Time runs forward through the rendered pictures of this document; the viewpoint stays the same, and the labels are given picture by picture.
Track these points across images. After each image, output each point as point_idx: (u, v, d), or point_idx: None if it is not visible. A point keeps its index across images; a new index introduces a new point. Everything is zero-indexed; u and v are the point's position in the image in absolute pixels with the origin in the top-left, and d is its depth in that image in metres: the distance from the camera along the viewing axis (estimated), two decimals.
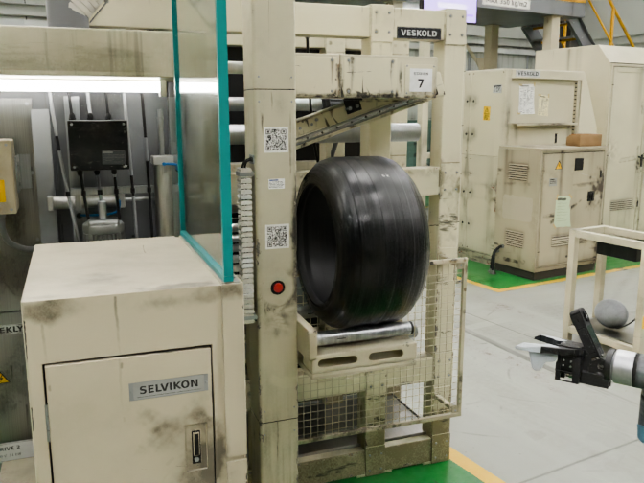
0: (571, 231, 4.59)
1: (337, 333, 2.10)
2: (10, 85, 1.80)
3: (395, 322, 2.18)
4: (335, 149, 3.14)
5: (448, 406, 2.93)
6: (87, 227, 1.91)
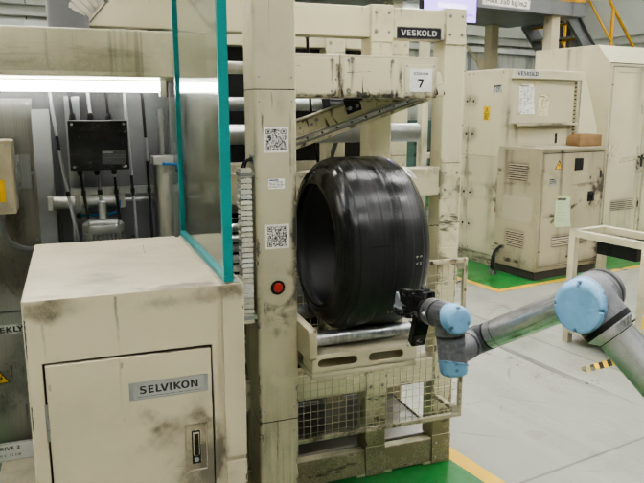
0: (571, 231, 4.59)
1: None
2: (10, 85, 1.80)
3: None
4: (335, 149, 3.14)
5: (448, 406, 2.93)
6: (87, 227, 1.91)
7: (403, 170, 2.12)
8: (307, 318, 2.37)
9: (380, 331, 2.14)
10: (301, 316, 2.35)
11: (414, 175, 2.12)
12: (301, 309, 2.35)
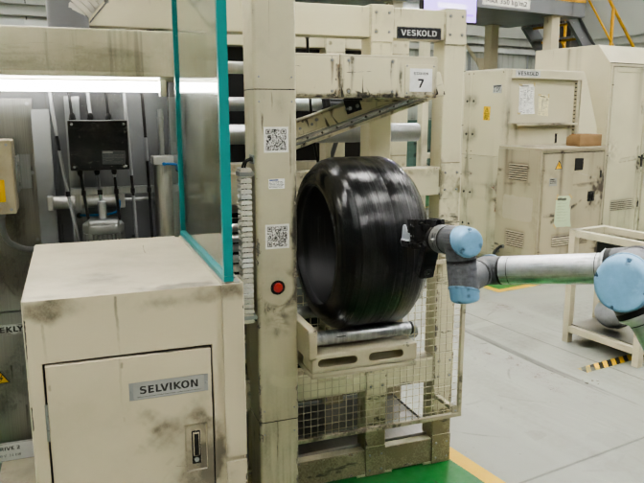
0: (571, 231, 4.59)
1: (336, 332, 2.10)
2: (10, 85, 1.80)
3: (394, 322, 2.19)
4: (335, 149, 3.14)
5: (448, 406, 2.93)
6: (87, 227, 1.91)
7: None
8: (305, 305, 2.38)
9: None
10: None
11: None
12: None
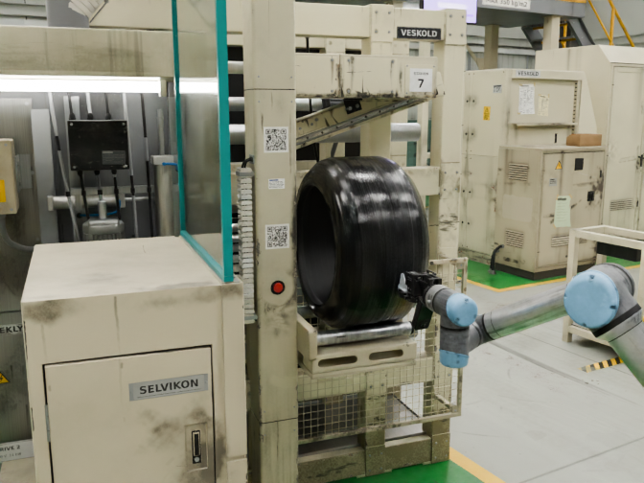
0: (571, 231, 4.59)
1: (337, 332, 2.10)
2: (10, 85, 1.80)
3: (394, 322, 2.18)
4: (335, 149, 3.14)
5: (448, 406, 2.93)
6: (87, 227, 1.91)
7: None
8: (306, 306, 2.37)
9: None
10: None
11: None
12: None
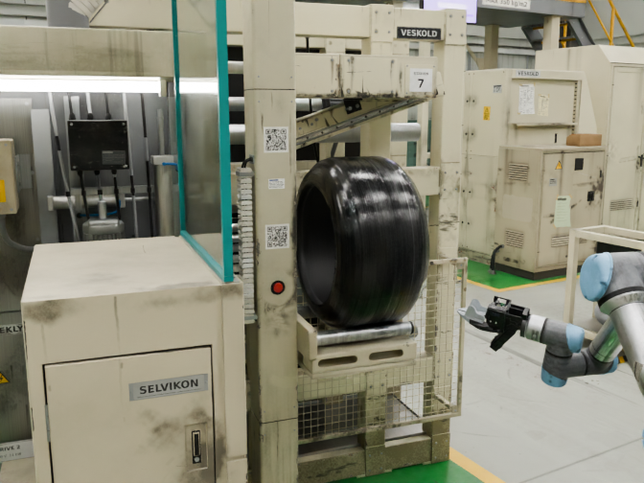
0: (571, 231, 4.59)
1: (338, 339, 2.10)
2: (10, 85, 1.80)
3: (397, 327, 2.17)
4: (335, 149, 3.14)
5: (448, 406, 2.93)
6: (87, 227, 1.91)
7: (420, 290, 2.07)
8: (308, 316, 2.36)
9: None
10: (301, 312, 2.34)
11: (423, 289, 2.10)
12: (300, 306, 2.36)
